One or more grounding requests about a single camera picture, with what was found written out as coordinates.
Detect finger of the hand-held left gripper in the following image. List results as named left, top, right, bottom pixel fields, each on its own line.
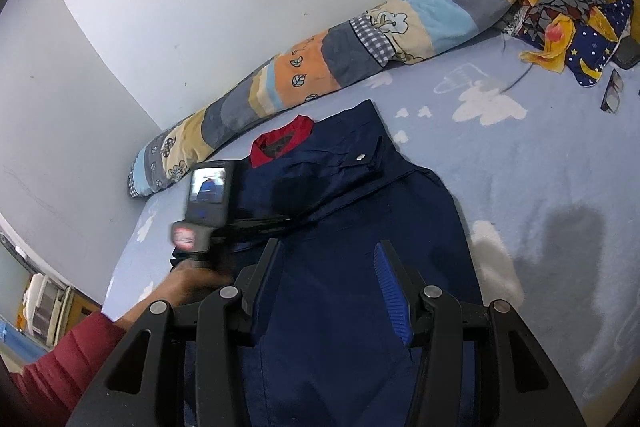
left=215, top=215, right=294, bottom=242

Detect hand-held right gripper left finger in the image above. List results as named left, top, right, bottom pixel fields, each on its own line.
left=65, top=238, right=286, bottom=427

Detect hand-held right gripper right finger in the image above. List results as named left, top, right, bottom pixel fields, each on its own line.
left=374, top=241, right=588, bottom=427

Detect navy jacket with red collar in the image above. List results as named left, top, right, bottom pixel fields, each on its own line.
left=170, top=99, right=488, bottom=427

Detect person's left forearm red sleeve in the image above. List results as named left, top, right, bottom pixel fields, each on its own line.
left=10, top=311, right=127, bottom=427

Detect person's left hand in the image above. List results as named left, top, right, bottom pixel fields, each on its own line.
left=111, top=267, right=236, bottom=326

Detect patchwork quilt roll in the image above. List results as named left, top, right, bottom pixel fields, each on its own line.
left=127, top=0, right=536, bottom=200

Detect wooden cabinet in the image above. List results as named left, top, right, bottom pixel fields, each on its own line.
left=65, top=286, right=102, bottom=324

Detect white plastic rack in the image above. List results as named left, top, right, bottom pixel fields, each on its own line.
left=17, top=272, right=71, bottom=343

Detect black eyeglasses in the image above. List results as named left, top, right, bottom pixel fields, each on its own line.
left=600, top=68, right=626, bottom=114

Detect yellow cloth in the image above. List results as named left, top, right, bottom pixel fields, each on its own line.
left=520, top=0, right=577, bottom=75

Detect black phone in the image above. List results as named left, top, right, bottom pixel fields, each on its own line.
left=612, top=34, right=640, bottom=70

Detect grey cable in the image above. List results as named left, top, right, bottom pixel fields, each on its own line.
left=497, top=32, right=533, bottom=94

